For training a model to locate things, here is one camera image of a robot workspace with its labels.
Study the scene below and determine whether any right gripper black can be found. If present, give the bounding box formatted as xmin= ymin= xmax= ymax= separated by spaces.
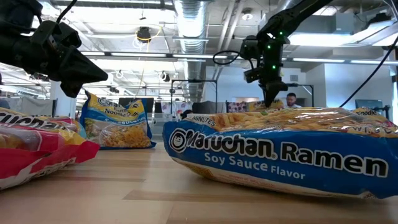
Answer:
xmin=259 ymin=60 xmax=289 ymax=107

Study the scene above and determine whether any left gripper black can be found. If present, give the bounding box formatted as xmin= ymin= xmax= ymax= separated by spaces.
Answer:
xmin=14 ymin=20 xmax=109 ymax=98

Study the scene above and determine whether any blue Maruchan soy sauce pack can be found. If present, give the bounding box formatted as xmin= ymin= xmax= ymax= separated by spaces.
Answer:
xmin=79 ymin=90 xmax=157 ymax=151
xmin=161 ymin=106 xmax=398 ymax=200

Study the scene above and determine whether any red Maruchan beef noodle pack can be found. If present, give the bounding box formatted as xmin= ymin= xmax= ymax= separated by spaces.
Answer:
xmin=0 ymin=107 xmax=101 ymax=191

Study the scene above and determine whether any computer monitor on arm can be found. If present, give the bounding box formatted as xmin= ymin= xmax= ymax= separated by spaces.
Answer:
xmin=355 ymin=98 xmax=392 ymax=116

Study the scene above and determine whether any person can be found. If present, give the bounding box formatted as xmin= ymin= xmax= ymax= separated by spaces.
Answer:
xmin=284 ymin=92 xmax=302 ymax=109

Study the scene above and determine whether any white square pillar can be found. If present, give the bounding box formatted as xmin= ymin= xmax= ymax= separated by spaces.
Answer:
xmin=49 ymin=81 xmax=78 ymax=118

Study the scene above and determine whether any polka dot fabric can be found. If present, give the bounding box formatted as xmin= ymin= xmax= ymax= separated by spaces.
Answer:
xmin=226 ymin=101 xmax=249 ymax=113

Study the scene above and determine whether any grey partition screen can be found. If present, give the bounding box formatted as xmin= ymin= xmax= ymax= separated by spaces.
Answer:
xmin=9 ymin=96 xmax=58 ymax=116

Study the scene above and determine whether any linear ceiling light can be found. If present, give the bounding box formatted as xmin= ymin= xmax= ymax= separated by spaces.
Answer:
xmin=80 ymin=51 xmax=398 ymax=65

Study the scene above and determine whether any black desk monitor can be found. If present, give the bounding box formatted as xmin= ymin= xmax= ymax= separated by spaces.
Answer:
xmin=136 ymin=97 xmax=155 ymax=110

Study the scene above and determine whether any black ceiling-mounted device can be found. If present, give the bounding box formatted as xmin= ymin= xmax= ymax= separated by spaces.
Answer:
xmin=136 ymin=26 xmax=152 ymax=44

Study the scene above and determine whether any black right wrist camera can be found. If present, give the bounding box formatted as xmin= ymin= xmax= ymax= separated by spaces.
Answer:
xmin=243 ymin=67 xmax=261 ymax=84

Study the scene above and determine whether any black metal frame stand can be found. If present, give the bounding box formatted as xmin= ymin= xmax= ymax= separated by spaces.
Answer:
xmin=285 ymin=83 xmax=315 ymax=108
xmin=170 ymin=79 xmax=218 ymax=114

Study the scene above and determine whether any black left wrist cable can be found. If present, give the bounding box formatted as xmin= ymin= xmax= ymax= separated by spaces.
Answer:
xmin=55 ymin=0 xmax=78 ymax=24

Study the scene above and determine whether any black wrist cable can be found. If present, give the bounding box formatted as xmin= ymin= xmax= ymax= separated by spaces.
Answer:
xmin=55 ymin=0 xmax=78 ymax=24
xmin=213 ymin=50 xmax=249 ymax=66

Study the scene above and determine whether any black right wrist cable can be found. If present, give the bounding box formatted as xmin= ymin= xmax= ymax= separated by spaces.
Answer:
xmin=213 ymin=50 xmax=249 ymax=66

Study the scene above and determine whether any black hanging cable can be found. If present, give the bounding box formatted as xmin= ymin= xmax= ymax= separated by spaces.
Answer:
xmin=339 ymin=37 xmax=398 ymax=109

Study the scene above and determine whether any silver ventilation duct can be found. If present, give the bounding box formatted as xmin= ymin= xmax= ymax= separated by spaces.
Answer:
xmin=173 ymin=0 xmax=208 ymax=102

